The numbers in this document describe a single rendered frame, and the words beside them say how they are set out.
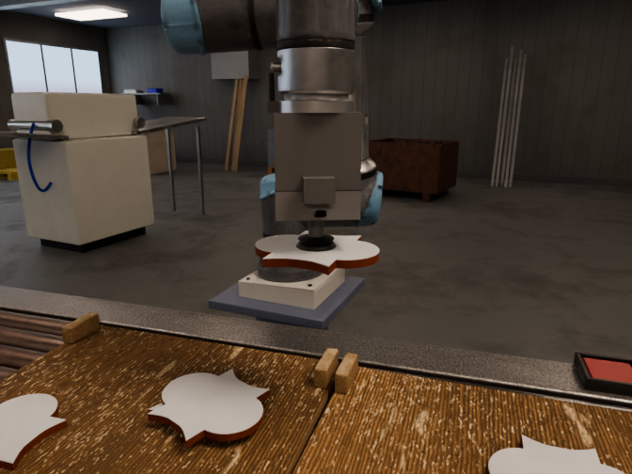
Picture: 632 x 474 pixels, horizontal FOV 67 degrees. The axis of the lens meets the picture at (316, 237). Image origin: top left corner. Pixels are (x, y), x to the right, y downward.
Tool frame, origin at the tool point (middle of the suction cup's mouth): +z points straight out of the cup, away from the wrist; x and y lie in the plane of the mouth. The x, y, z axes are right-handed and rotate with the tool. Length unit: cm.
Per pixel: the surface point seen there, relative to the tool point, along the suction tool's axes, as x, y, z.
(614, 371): 5.8, 41.1, 19.1
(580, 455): -11.4, 25.2, 17.4
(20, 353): 19, -43, 20
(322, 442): -6.4, 0.2, 18.4
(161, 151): 930, -237, 72
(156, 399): 2.8, -19.0, 18.4
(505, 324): 208, 130, 112
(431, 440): -7.0, 11.7, 18.4
